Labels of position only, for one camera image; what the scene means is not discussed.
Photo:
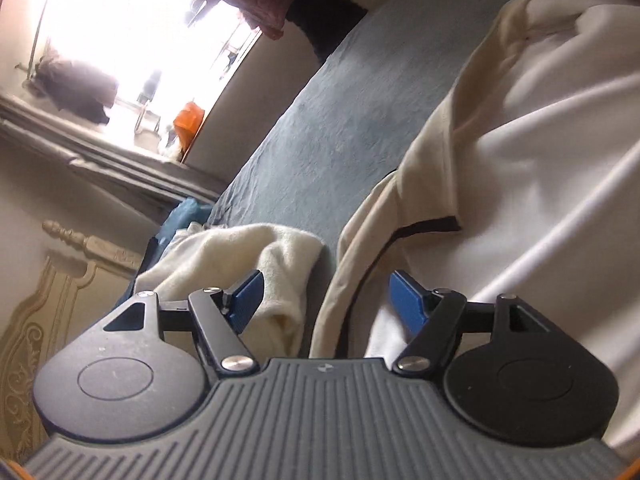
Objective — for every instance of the orange bag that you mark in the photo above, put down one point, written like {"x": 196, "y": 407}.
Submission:
{"x": 187, "y": 122}

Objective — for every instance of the bed with blue blanket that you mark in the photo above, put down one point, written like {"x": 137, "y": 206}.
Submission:
{"x": 320, "y": 125}

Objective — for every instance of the beige zip jacket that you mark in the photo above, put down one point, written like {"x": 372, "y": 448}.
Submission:
{"x": 525, "y": 160}

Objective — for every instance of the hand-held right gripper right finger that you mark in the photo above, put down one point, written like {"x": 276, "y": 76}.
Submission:
{"x": 406, "y": 302}

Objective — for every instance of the dark hanging cloth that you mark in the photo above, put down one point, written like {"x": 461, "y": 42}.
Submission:
{"x": 75, "y": 87}

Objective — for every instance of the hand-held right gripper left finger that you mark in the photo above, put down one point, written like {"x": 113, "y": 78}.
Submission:
{"x": 247, "y": 300}

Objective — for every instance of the cream carved headboard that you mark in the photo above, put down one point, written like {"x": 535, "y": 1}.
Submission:
{"x": 45, "y": 320}

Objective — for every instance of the cream fleece garment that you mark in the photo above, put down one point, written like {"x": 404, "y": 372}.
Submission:
{"x": 240, "y": 260}

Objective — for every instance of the light blue cloth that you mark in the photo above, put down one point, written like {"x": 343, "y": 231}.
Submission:
{"x": 187, "y": 215}

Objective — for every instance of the window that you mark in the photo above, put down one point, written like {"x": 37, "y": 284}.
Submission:
{"x": 125, "y": 20}

